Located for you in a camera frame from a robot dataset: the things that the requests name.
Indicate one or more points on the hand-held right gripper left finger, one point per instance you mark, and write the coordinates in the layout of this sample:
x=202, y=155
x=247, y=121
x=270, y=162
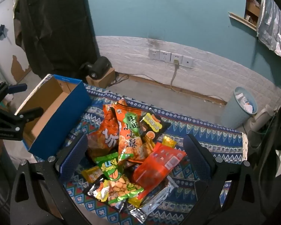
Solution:
x=72, y=159

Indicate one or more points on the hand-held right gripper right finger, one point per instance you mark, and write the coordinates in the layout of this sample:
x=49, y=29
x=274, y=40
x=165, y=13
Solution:
x=199, y=159

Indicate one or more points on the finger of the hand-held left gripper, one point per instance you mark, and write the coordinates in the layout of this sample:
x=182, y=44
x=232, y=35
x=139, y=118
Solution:
x=17, y=88
x=25, y=116

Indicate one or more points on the long yellow snack packet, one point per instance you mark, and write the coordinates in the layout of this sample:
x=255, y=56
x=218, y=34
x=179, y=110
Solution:
x=169, y=142

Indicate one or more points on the blue cardboard box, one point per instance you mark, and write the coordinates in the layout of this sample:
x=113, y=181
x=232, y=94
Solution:
x=68, y=114

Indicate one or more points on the brown snack packet green label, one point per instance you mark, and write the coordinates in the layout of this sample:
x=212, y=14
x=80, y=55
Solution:
x=128, y=133

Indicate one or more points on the small yellow-orange snack packet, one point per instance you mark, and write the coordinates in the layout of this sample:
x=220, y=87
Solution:
x=91, y=174

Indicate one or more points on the blue patterned cloth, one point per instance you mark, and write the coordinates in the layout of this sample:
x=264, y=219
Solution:
x=201, y=131

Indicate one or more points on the small black snack packet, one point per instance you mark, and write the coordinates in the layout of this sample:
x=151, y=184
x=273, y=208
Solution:
x=96, y=188

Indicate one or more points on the large orange snack packet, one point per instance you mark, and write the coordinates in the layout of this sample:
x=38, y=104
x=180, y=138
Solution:
x=103, y=133

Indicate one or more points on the red translucent snack packet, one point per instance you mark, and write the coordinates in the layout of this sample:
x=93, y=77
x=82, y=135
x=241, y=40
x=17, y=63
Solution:
x=154, y=168

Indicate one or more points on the green peanut snack packet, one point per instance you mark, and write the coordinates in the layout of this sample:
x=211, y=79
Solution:
x=117, y=182

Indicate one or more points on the black snack packet yellow label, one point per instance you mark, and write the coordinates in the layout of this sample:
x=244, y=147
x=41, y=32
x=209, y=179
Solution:
x=152, y=124

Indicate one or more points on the light blue trash bin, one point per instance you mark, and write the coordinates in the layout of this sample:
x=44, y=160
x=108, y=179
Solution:
x=234, y=112

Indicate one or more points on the silver white snack packet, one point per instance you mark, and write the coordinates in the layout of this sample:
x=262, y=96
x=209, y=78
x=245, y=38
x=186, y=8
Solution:
x=154, y=201

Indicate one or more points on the black hanging cloth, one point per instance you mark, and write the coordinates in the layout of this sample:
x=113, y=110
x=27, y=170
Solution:
x=56, y=28

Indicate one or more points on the white paper waste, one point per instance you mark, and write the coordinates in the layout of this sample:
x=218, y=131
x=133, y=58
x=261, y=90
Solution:
x=245, y=103

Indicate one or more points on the white plastic pipe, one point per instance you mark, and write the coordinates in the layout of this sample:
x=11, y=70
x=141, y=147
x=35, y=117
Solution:
x=262, y=114

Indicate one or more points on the black round device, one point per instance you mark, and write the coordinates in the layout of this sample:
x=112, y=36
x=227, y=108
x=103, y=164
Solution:
x=99, y=68

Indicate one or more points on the small brown cardboard box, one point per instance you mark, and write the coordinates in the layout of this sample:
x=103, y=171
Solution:
x=105, y=79

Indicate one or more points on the wooden ledge plank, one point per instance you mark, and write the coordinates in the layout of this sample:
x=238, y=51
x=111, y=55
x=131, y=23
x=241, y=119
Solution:
x=242, y=20

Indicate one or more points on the silver foil curtain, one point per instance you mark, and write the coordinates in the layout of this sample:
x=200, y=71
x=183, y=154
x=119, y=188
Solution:
x=274, y=28

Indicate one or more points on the brown cardboard pieces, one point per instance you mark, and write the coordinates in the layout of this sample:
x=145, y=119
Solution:
x=253, y=9

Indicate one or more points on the dark metal frame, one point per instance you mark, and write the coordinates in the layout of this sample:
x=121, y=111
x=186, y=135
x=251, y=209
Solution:
x=271, y=140

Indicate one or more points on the white wall socket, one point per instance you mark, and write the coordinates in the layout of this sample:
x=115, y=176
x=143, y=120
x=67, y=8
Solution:
x=154, y=54
x=165, y=56
x=187, y=61
x=178, y=57

